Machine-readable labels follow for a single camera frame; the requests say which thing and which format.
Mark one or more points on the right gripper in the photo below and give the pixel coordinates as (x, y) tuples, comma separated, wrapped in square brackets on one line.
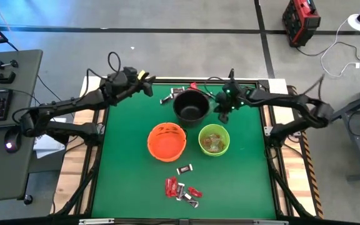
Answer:
[(230, 97)]

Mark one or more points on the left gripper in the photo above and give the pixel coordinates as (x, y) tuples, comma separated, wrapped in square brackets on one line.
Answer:
[(130, 84)]

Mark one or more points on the brown Hershey's chocolate bar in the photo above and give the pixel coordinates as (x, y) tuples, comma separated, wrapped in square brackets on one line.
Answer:
[(184, 169), (177, 90), (166, 99), (190, 200), (180, 191)]

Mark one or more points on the green ghost-face bucket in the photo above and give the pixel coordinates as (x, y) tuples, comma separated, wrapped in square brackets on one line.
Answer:
[(222, 131)]

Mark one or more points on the black plastic bucket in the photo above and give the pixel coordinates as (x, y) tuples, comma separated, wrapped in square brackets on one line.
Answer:
[(191, 109)]

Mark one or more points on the orange pumpkin bucket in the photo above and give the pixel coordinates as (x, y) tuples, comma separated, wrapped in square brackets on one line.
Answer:
[(167, 147)]

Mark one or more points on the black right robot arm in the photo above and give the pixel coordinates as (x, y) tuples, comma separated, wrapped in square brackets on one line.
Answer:
[(280, 98)]

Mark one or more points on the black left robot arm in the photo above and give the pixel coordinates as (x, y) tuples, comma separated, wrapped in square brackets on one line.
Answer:
[(67, 104)]

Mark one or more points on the black table edge clamp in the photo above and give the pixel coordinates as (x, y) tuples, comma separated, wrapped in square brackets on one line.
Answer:
[(231, 73)]

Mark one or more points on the green felt table mat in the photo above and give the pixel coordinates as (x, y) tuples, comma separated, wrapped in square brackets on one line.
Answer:
[(130, 187)]

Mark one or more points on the red black portable generator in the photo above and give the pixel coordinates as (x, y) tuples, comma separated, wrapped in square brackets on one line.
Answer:
[(300, 22)]

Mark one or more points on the white paper sheet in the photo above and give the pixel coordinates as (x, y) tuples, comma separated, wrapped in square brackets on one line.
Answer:
[(47, 147)]

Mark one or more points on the yellow black hazard strip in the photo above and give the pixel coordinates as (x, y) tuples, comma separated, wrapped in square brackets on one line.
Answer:
[(312, 187)]

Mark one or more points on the black computer mouse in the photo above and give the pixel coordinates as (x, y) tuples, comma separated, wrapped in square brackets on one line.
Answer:
[(11, 145)]

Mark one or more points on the black desk knob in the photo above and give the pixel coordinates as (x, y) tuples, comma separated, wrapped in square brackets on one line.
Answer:
[(27, 199)]

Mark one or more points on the black aluminium table frame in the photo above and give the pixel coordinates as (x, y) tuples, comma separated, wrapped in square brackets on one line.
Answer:
[(183, 81)]

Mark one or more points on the silver metal bracket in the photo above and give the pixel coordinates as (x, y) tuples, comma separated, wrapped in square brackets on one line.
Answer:
[(95, 221), (270, 222)]

